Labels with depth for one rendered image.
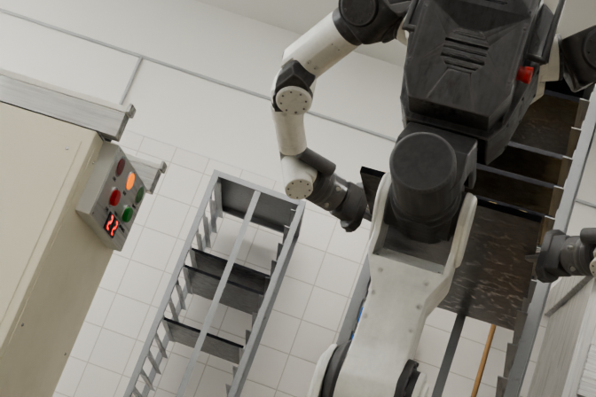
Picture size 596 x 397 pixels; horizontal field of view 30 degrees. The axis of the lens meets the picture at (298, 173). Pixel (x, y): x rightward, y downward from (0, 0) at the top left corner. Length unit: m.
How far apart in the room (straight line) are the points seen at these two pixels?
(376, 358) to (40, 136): 0.71
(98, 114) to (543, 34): 0.84
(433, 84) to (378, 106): 4.43
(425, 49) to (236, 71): 4.53
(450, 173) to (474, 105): 0.18
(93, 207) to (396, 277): 0.56
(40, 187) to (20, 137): 0.10
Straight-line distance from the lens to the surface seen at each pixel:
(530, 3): 2.05
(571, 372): 5.14
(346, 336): 2.96
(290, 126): 2.44
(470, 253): 2.72
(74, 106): 2.04
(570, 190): 3.08
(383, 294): 2.03
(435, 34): 2.03
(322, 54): 2.30
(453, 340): 3.59
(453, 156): 1.88
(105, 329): 6.14
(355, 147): 6.34
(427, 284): 2.03
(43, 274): 1.97
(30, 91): 2.08
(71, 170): 1.98
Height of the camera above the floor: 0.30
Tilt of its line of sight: 17 degrees up
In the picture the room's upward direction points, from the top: 21 degrees clockwise
